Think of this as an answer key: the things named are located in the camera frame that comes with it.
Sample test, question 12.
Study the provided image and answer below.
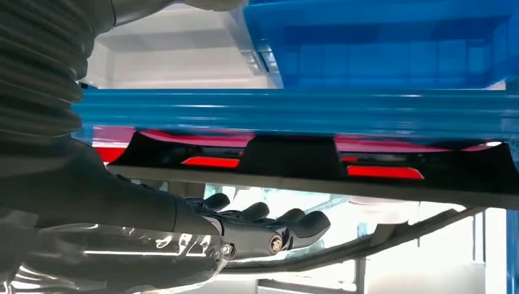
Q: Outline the red barrier belt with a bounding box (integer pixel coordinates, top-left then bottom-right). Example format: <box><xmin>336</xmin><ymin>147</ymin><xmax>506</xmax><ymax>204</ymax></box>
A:
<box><xmin>91</xmin><ymin>124</ymin><xmax>506</xmax><ymax>182</ymax></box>

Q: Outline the blue plastic bin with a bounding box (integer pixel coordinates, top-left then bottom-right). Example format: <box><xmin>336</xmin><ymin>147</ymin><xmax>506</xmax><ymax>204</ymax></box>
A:
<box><xmin>242</xmin><ymin>0</ymin><xmax>519</xmax><ymax>90</ymax></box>

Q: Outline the white plastic bin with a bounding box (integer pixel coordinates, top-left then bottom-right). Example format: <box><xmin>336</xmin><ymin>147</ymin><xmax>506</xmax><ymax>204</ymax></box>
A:
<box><xmin>87</xmin><ymin>3</ymin><xmax>283</xmax><ymax>91</ymax></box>

